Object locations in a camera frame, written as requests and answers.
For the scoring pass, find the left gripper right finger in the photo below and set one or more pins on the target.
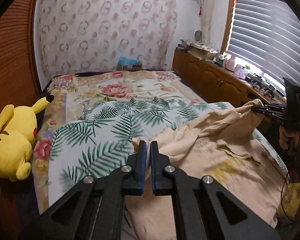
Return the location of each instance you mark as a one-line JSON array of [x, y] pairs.
[[202, 207]]

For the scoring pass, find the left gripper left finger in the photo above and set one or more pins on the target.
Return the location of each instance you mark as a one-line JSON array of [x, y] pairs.
[[93, 208]]

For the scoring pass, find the beige t-shirt yellow print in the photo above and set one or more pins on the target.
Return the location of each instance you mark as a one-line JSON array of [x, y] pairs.
[[220, 141]]

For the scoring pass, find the person's right hand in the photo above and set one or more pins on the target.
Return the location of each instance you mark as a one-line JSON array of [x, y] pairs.
[[286, 137]]

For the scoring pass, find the palm leaf print blanket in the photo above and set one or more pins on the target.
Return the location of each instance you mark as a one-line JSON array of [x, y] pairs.
[[96, 144]]

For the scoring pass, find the pink container on sideboard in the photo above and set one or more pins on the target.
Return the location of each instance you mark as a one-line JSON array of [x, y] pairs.
[[230, 65]]

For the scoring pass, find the wooden sideboard cabinet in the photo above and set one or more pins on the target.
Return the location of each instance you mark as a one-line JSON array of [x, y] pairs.
[[215, 84]]

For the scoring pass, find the white window blinds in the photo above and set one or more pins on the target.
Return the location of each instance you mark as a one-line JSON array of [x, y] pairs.
[[266, 34]]

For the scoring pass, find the cardboard box on sideboard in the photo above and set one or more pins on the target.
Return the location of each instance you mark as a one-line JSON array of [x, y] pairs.
[[202, 53]]

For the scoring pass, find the yellow Pikachu plush toy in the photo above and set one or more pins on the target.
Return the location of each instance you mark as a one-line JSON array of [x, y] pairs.
[[18, 132]]

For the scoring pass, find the floral bedspread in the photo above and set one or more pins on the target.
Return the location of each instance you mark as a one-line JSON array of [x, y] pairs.
[[74, 93]]

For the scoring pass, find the small round desk fan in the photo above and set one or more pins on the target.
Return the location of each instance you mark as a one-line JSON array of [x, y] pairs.
[[198, 37]]

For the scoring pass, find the blue tissue box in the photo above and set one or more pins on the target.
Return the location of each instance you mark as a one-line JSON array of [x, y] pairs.
[[126, 64]]

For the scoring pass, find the wooden slatted headboard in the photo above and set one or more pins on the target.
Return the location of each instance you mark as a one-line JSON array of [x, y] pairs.
[[20, 86]]

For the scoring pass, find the patterned lace curtain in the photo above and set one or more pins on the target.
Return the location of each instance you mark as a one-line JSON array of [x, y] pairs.
[[91, 35]]

